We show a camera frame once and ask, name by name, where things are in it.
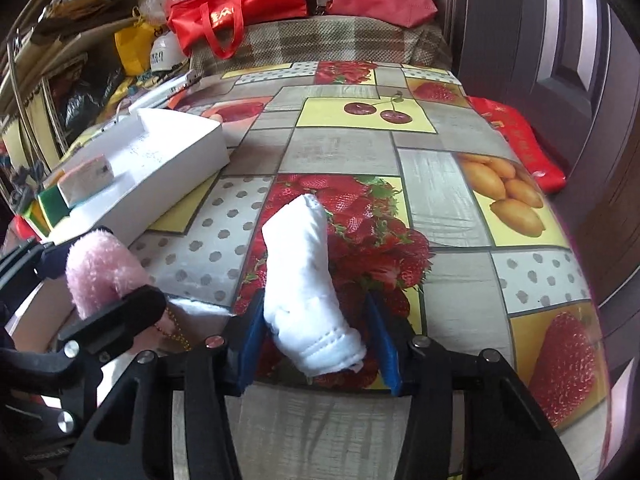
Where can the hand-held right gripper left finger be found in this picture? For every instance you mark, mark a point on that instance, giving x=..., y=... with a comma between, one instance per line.
x=250, y=355

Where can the brown panel door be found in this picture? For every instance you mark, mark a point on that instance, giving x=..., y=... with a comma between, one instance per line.
x=575, y=85

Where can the small white sponge block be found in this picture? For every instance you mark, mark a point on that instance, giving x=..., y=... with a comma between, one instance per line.
x=85, y=180

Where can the yellow sponge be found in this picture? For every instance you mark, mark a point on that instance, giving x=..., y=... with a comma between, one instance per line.
x=47, y=207

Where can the pink fluffy pompom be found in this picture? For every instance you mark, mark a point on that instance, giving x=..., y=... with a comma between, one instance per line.
x=100, y=270

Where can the red gift bag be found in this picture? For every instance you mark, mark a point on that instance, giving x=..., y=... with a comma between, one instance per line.
x=520, y=145

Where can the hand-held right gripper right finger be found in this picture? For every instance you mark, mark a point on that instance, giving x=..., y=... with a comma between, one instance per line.
x=382, y=345

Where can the black plastic bag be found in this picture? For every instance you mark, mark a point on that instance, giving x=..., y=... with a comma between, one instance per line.
x=85, y=100

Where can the white sock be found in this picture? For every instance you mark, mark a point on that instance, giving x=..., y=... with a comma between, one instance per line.
x=300, y=270

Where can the white helmet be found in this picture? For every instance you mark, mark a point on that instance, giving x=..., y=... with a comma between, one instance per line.
x=165, y=55

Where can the cardboard sheets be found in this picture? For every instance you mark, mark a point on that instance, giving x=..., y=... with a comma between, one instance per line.
x=75, y=10

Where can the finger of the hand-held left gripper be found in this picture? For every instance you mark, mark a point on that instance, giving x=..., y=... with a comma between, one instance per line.
x=115, y=317
x=50, y=262

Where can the red tote bag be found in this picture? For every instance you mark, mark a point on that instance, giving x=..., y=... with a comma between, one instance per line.
x=235, y=5

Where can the yellow bag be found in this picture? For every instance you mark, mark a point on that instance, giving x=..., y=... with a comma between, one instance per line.
x=132, y=45

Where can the white cardboard box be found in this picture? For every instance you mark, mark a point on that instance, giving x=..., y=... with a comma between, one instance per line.
x=175, y=175

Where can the fruit print tablecloth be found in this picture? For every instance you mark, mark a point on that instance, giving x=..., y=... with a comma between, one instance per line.
x=350, y=150

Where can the plaid covered bench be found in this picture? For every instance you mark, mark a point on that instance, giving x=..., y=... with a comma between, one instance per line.
x=325, y=40

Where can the metal shelf rack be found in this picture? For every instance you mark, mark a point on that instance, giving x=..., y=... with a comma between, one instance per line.
x=20, y=85

